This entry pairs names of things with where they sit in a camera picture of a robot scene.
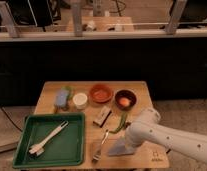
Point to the red orange bowl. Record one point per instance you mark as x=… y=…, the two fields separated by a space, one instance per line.
x=100 y=93

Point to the white plastic tongs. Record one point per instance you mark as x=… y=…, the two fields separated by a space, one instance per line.
x=38 y=149

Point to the dark dried berries cluster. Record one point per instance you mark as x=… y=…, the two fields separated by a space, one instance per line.
x=127 y=124

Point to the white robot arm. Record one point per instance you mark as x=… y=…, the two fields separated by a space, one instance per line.
x=146 y=127

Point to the wooden block with black edge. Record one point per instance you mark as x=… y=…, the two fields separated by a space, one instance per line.
x=102 y=116

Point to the dark bowl with egg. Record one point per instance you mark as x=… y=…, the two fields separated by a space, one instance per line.
x=125 y=99

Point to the metal fork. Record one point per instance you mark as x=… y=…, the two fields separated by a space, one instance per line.
x=97 y=155

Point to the blue green sponge toy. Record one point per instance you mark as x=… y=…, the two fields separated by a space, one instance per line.
x=62 y=97

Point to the green plastic tray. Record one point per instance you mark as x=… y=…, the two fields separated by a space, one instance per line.
x=66 y=148

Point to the green chili pepper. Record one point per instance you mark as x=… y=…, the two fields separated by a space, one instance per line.
x=121 y=124

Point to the small white cup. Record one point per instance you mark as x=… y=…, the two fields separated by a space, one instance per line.
x=80 y=100

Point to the wooden cutting board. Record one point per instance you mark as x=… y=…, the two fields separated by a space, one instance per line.
x=148 y=155

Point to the grey towel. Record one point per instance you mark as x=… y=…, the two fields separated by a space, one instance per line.
x=119 y=148

